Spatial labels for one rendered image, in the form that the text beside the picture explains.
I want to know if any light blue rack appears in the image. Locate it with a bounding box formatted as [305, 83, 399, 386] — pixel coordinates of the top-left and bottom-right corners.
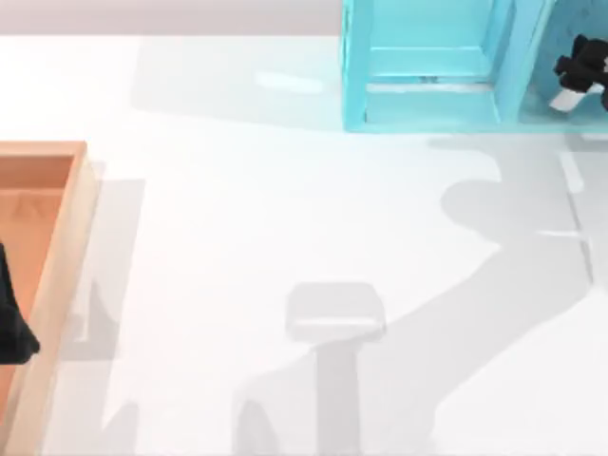
[339, 0, 608, 134]

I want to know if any white object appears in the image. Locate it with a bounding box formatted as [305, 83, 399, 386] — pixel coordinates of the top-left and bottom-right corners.
[548, 86, 593, 114]

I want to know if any salmon-coloured shallow box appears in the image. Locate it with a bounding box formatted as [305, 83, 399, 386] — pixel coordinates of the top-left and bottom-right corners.
[0, 140, 102, 456]

